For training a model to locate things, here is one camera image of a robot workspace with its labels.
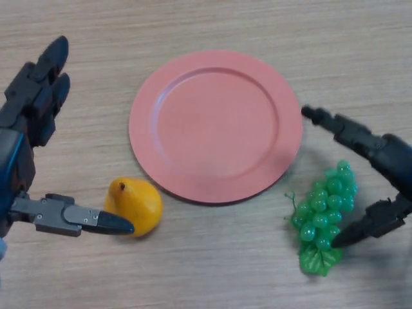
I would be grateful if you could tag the pink round plate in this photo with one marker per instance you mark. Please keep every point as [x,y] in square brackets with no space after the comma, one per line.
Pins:
[212,128]

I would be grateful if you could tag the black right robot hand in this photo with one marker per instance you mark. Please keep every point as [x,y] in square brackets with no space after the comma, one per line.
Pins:
[392,161]

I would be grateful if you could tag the yellow pear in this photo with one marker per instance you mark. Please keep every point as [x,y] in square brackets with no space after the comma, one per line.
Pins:
[141,199]

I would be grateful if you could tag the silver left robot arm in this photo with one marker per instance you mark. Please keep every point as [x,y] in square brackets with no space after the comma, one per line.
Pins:
[2,249]

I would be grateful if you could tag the green grapes bunch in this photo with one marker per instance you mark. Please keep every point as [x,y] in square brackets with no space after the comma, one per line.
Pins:
[322,202]

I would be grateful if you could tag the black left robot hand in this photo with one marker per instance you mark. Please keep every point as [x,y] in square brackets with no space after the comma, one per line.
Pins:
[22,112]

